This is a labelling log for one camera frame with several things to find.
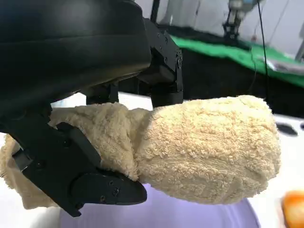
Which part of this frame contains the beige towel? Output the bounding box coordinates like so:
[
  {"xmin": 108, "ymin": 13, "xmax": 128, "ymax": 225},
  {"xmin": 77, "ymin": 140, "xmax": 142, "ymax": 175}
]
[{"xmin": 0, "ymin": 95, "xmax": 282, "ymax": 211}]

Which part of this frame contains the black desk front panel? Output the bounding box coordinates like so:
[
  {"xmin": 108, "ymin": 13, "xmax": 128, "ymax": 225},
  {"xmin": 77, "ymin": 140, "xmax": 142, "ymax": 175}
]
[{"xmin": 118, "ymin": 46, "xmax": 304, "ymax": 117}]

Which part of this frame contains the lilac plate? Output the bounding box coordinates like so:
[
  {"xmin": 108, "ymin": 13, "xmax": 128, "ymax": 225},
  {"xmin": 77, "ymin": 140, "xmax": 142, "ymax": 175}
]
[{"xmin": 58, "ymin": 182, "xmax": 262, "ymax": 228}]

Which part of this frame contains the green desk cloth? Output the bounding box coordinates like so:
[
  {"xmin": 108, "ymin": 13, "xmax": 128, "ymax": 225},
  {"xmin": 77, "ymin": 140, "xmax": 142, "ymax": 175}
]
[{"xmin": 170, "ymin": 35, "xmax": 304, "ymax": 84}]

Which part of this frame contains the black upright pole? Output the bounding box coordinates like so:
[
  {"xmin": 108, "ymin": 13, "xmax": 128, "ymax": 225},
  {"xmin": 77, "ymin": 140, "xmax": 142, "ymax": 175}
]
[{"xmin": 151, "ymin": 0, "xmax": 161, "ymax": 25}]

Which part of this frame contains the thin black hanging cable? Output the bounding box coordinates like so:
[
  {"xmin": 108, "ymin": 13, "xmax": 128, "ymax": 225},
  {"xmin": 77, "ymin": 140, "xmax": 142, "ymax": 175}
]
[{"xmin": 257, "ymin": 0, "xmax": 271, "ymax": 102}]

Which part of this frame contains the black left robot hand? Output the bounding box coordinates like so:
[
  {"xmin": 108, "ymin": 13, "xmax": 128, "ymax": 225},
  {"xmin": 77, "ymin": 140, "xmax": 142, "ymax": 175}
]
[{"xmin": 0, "ymin": 0, "xmax": 184, "ymax": 218}]

